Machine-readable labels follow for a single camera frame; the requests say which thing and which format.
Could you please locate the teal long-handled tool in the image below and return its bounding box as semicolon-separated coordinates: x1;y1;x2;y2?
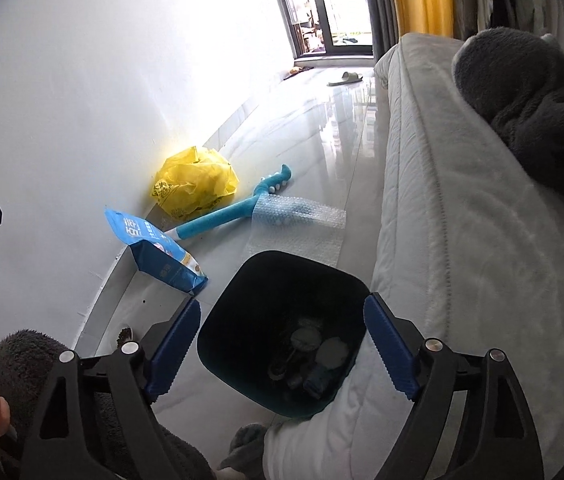
163;162;294;241

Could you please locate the yellow plastic bag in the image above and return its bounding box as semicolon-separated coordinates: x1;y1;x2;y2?
149;146;239;221

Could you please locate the grey slipper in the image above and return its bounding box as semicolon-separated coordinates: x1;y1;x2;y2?
327;71;364;87

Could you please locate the dark trash bin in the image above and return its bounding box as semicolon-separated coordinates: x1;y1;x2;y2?
196;251;374;420

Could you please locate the person's left forearm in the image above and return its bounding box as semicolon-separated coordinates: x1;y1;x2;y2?
0;329;213;480

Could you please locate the grey curtain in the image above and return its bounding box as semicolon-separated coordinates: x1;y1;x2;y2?
359;0;403;61

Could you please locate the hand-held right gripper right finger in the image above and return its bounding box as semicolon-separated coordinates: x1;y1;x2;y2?
363;291;545;480

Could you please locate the bubble wrap sheet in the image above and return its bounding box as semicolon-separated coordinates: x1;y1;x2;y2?
246;195;348;268

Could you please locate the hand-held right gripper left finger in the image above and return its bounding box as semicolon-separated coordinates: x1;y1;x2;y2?
19;296;213;480

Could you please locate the dark grey fleece blanket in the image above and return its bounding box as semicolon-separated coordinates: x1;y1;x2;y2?
453;27;564;241

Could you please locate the small dark object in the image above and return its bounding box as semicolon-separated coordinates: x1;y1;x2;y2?
116;326;137;352

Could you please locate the grey fleece garment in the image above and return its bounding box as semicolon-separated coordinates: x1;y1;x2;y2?
217;422;269;480

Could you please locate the blue food bag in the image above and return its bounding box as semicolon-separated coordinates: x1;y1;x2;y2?
104;206;209;296

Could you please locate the sliding glass door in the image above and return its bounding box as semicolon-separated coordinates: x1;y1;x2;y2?
267;0;378;58

